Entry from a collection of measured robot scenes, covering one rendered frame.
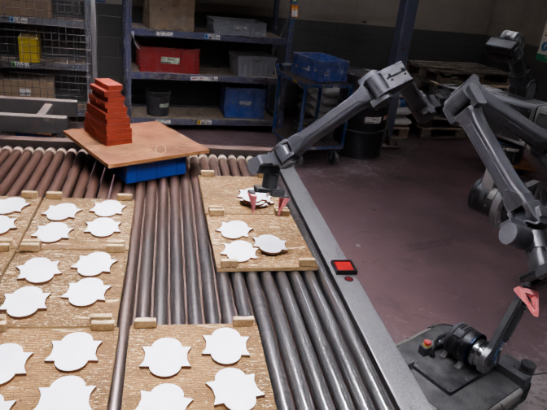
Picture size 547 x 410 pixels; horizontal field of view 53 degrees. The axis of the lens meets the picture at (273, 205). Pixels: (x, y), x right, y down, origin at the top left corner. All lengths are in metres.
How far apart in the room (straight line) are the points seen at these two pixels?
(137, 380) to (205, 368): 0.16
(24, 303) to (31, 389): 0.33
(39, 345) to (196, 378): 0.41
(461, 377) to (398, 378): 1.19
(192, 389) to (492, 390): 1.68
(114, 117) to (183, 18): 3.80
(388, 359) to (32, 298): 1.01
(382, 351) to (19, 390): 0.93
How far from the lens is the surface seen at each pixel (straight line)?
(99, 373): 1.42
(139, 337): 1.52
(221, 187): 2.43
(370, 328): 1.68
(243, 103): 6.51
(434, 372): 2.68
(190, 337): 1.52
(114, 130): 2.56
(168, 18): 6.21
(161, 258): 1.89
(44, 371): 1.45
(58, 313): 1.63
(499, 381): 2.81
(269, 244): 1.96
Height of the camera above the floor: 1.87
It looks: 24 degrees down
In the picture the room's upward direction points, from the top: 7 degrees clockwise
